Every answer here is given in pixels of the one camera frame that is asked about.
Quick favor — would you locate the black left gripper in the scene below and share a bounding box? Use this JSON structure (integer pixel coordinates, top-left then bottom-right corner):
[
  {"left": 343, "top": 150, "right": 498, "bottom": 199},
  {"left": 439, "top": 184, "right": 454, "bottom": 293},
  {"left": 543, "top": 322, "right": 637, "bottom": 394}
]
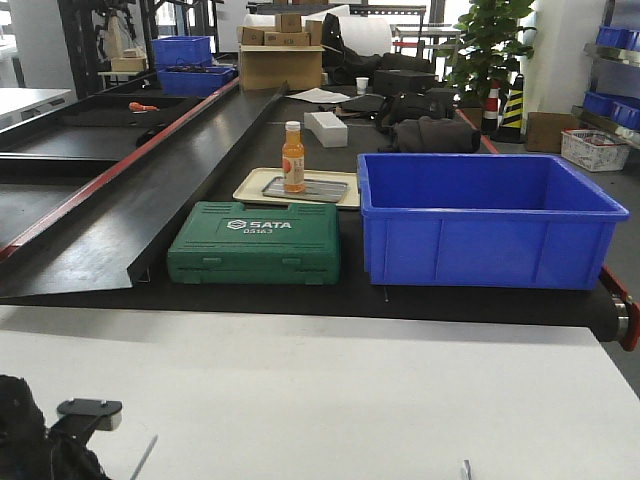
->
[{"left": 1, "top": 374, "right": 123, "bottom": 479}]

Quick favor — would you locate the orange juice bottle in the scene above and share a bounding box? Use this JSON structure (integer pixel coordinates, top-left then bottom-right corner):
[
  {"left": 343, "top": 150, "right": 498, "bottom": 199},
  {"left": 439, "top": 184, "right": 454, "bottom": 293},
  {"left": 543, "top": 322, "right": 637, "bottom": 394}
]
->
[{"left": 281, "top": 121, "right": 305, "bottom": 193}]

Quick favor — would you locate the green potted plant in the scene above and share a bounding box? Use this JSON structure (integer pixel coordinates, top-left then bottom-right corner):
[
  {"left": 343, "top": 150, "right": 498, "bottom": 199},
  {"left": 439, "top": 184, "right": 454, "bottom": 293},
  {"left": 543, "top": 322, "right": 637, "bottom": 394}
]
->
[{"left": 437, "top": 0, "right": 536, "bottom": 108}]

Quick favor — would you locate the small grey metal tray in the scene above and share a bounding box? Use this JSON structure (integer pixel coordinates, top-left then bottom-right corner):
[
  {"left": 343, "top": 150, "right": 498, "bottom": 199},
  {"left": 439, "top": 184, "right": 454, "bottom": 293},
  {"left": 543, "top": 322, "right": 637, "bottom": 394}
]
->
[{"left": 261, "top": 176, "right": 348, "bottom": 204}]

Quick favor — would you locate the large blue plastic bin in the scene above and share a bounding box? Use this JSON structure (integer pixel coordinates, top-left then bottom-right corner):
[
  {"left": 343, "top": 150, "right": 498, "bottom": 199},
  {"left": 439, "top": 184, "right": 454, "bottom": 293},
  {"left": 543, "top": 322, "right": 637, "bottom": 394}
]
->
[{"left": 357, "top": 153, "right": 629, "bottom": 290}]

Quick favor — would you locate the blue bin rear lower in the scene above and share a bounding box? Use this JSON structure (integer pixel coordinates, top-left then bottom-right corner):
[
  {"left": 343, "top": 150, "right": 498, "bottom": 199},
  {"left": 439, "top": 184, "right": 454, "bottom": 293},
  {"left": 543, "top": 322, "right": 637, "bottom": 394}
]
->
[{"left": 157, "top": 66, "right": 237, "bottom": 97}]

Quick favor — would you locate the long black metal rail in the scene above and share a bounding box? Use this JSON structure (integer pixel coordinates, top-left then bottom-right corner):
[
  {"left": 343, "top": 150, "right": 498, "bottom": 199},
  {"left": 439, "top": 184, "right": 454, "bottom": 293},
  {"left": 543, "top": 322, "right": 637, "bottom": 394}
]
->
[{"left": 1, "top": 82, "right": 287, "bottom": 298}]

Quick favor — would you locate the white foam block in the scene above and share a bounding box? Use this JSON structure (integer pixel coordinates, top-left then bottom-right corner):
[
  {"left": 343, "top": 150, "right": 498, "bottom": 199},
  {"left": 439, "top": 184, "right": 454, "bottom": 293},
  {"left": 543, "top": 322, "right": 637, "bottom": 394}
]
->
[{"left": 304, "top": 112, "right": 348, "bottom": 148}]

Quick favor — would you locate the red white traffic cone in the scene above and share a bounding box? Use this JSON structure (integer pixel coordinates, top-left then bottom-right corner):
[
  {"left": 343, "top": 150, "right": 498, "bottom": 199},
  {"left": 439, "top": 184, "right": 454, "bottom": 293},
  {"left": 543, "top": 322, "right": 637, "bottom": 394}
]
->
[{"left": 481, "top": 79, "right": 500, "bottom": 134}]

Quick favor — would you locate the cream plastic tray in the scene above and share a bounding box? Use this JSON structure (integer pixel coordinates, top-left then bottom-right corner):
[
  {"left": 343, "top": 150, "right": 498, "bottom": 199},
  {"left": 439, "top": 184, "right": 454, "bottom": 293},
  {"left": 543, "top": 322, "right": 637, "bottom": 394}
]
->
[{"left": 232, "top": 167, "right": 360, "bottom": 210}]

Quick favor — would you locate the green SATA tool case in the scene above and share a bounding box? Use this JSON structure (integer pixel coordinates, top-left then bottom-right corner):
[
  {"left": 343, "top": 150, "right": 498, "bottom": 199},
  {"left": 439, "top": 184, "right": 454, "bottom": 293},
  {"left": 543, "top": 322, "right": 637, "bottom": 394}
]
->
[{"left": 166, "top": 202, "right": 341, "bottom": 285}]

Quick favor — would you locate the blue bin rear upper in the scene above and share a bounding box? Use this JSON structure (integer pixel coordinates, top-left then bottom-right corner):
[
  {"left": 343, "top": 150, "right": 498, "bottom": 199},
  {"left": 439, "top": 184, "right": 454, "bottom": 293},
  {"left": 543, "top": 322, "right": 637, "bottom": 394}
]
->
[{"left": 151, "top": 36, "right": 213, "bottom": 70}]

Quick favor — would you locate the cross screwdriver green black handle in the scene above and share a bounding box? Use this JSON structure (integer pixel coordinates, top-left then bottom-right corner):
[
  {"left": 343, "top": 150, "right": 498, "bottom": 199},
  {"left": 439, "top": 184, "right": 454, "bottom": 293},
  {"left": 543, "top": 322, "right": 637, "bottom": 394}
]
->
[{"left": 130, "top": 434, "right": 159, "bottom": 480}]

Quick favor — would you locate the black box on conveyor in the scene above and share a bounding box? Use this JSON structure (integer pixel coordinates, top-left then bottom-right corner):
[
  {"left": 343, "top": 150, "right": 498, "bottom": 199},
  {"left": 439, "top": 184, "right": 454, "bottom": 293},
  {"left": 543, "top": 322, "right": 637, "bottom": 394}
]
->
[{"left": 372, "top": 69, "right": 438, "bottom": 96}]

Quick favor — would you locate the large cardboard box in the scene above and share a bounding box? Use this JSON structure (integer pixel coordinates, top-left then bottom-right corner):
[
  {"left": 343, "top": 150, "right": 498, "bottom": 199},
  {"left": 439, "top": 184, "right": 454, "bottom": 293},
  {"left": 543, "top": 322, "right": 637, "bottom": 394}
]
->
[{"left": 239, "top": 45, "right": 324, "bottom": 90}]

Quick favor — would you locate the dark grey bag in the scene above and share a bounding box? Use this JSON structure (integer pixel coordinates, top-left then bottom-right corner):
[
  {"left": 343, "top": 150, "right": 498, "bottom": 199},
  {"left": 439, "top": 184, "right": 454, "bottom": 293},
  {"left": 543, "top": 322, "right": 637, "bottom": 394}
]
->
[{"left": 378, "top": 116, "right": 482, "bottom": 154}]

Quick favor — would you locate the white wire basket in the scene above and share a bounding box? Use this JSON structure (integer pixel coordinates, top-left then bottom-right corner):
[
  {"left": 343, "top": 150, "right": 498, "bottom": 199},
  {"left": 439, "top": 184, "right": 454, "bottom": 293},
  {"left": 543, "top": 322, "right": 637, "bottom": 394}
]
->
[{"left": 561, "top": 129, "right": 631, "bottom": 172}]

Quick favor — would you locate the white paper cup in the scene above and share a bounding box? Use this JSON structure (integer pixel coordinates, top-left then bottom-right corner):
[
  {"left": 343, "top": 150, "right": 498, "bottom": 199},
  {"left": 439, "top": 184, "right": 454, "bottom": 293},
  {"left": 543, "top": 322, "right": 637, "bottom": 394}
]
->
[{"left": 355, "top": 77, "right": 369, "bottom": 95}]

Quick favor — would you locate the yellow black traffic cone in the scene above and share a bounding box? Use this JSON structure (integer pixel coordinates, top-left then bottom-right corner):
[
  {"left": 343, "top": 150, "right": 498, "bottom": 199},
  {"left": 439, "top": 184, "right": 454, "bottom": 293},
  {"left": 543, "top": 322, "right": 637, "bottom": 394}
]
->
[{"left": 491, "top": 73, "right": 524, "bottom": 144}]

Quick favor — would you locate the brown cardboard box on floor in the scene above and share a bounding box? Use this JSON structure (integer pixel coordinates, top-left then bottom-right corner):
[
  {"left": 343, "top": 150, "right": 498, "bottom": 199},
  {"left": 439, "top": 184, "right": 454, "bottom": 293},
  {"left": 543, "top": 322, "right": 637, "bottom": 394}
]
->
[{"left": 525, "top": 112, "right": 579, "bottom": 154}]

